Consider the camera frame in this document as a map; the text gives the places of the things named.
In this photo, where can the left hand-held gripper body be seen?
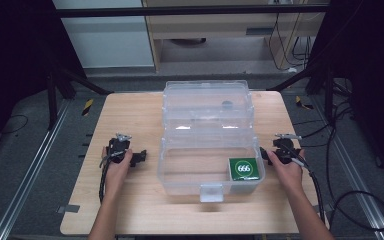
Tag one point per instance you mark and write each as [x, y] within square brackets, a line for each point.
[117, 146]

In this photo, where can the clear plastic storage box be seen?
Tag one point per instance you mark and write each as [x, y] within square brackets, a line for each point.
[206, 133]

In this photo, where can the grey tape strip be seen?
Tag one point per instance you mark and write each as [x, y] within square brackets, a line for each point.
[68, 209]

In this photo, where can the white cabinet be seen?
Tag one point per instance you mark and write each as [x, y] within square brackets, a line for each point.
[106, 40]

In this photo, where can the black metal stand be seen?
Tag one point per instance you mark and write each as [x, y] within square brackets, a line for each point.
[51, 100]
[328, 96]

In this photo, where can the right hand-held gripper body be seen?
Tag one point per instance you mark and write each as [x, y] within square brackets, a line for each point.
[286, 150]

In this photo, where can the green square packet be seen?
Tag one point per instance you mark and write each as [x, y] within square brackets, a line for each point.
[244, 168]

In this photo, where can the yellow black striped tape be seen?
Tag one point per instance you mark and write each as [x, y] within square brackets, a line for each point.
[87, 107]
[302, 103]

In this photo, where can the person's right hand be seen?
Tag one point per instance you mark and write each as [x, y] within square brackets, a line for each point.
[290, 175]

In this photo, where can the metal floor rail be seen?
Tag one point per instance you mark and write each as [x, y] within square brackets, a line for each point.
[30, 170]
[356, 173]

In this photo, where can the black curtain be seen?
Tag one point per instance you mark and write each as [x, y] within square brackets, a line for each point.
[13, 50]
[373, 66]

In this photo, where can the black horizontal frame bar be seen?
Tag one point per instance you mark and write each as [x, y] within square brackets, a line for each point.
[186, 10]

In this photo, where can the light wooden desk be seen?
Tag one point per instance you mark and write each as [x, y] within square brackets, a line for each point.
[213, 26]

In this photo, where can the person's left hand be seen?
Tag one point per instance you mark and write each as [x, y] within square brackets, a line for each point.
[116, 173]

